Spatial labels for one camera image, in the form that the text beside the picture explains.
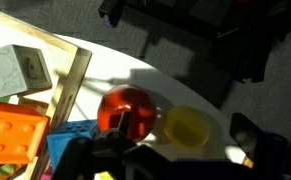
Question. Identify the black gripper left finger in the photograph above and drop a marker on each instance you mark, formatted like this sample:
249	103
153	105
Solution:
83	158

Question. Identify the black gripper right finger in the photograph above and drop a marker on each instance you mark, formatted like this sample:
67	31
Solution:
266	150

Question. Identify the yellow plastic lemon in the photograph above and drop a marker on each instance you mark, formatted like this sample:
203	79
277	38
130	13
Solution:
186	127

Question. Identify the lime green flat block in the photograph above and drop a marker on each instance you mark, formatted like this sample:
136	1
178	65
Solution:
105	176

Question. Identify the pink toy block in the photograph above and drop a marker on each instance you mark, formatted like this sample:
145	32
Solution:
47	175

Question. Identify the orange toy block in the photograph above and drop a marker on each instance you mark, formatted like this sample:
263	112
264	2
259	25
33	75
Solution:
21	132

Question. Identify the wooden crate tray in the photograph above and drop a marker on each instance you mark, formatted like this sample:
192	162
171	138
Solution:
67	64

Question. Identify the grey block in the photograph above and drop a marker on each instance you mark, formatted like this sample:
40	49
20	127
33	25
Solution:
23	71

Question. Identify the red plastic apple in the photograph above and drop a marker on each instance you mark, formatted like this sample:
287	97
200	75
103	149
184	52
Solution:
131	99

